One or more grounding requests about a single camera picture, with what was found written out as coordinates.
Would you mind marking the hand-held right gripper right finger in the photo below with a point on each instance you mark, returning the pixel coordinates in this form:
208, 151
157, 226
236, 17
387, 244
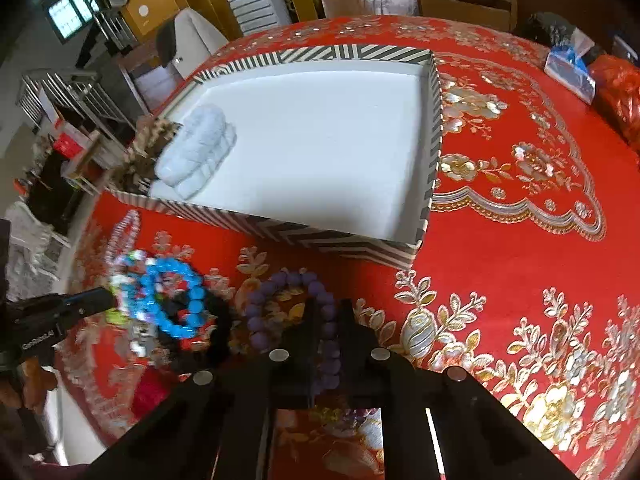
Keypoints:
357, 345

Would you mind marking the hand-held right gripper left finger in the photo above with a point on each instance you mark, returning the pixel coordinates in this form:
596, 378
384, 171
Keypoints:
300, 342

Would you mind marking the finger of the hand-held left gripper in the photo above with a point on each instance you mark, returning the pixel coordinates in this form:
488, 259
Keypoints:
90, 302

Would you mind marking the red velvet scrunchie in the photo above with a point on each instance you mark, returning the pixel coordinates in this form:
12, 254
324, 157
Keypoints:
150, 392

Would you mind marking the fluffy light blue scrunchie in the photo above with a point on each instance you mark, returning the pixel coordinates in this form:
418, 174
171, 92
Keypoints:
195, 150

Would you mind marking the striped cardboard tray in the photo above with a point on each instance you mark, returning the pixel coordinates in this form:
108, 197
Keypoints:
325, 150

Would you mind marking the person's left hand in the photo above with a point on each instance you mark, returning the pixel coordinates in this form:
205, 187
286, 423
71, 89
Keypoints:
35, 385

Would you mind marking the red floral tablecloth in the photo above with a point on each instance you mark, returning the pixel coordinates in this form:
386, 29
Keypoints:
500, 270

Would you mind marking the metal rack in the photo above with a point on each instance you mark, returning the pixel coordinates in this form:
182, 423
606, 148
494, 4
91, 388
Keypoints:
75, 100

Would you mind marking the brown seat wooden chair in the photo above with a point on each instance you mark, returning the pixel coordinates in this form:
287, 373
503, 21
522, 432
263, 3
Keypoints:
147, 77

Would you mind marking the white chair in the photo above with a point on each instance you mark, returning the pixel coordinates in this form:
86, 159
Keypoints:
197, 35

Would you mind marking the dark framed window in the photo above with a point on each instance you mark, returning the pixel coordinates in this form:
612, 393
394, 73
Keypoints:
70, 10

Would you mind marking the blue tissue packet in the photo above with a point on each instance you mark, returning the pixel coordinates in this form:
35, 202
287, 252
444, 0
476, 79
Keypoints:
570, 70

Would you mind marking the orange plastic bag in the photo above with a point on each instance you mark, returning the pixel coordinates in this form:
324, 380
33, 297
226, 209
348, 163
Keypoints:
620, 100

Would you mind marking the black plastic bag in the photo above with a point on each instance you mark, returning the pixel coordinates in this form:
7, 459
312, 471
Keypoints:
545, 30

